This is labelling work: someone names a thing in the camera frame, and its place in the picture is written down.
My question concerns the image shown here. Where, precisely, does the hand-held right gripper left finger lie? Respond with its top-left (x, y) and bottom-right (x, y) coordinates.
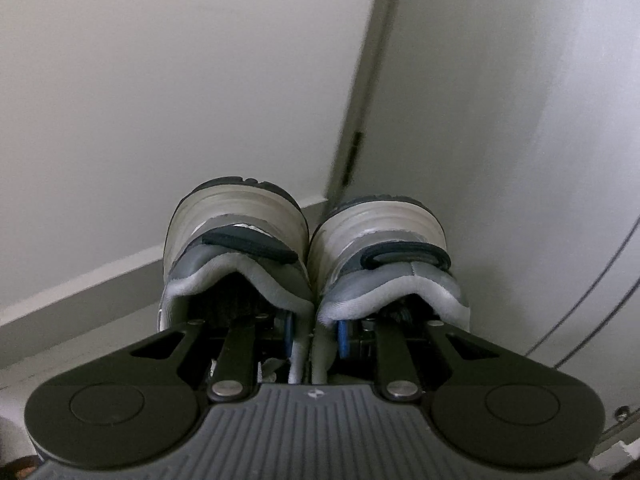
top-left (120, 310), bottom-right (297, 403)

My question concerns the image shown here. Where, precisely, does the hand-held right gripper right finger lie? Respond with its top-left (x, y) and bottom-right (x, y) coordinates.
top-left (337, 319), bottom-right (526, 403)

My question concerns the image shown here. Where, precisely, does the grey silver running shoe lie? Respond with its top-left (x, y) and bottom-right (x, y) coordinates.
top-left (306, 195), bottom-right (473, 357)
top-left (159, 176), bottom-right (317, 357)

